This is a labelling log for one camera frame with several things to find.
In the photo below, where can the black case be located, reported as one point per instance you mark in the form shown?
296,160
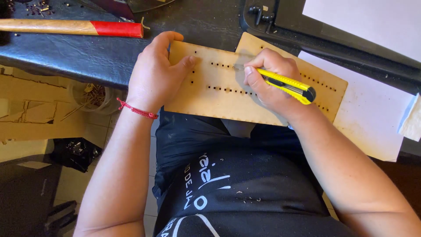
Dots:
23,197

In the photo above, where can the person's right hand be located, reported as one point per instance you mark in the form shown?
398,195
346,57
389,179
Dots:
279,64

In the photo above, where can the dark red object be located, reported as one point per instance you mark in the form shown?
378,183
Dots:
113,7

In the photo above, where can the black paper cutter machine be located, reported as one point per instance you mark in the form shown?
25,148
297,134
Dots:
329,42

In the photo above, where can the plastic cup of wood scraps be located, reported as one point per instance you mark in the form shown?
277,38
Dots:
92,97

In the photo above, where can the wooden panel with square holes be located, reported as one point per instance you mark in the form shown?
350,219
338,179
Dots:
325,82
217,98

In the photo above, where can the person's left hand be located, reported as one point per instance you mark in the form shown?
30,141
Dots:
151,79

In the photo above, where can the black plastic bag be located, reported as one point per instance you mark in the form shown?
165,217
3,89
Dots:
75,153

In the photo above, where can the yellow utility knife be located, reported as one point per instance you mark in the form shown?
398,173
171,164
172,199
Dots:
289,86

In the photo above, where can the cut brown cardboard sheet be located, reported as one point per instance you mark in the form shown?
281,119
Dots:
29,108

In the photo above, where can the pile of small wood bits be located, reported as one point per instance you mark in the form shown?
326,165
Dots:
41,7

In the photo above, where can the black printed apron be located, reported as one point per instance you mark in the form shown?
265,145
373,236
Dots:
236,177

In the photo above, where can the large white paper sheet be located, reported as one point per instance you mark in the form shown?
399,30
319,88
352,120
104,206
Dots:
368,115

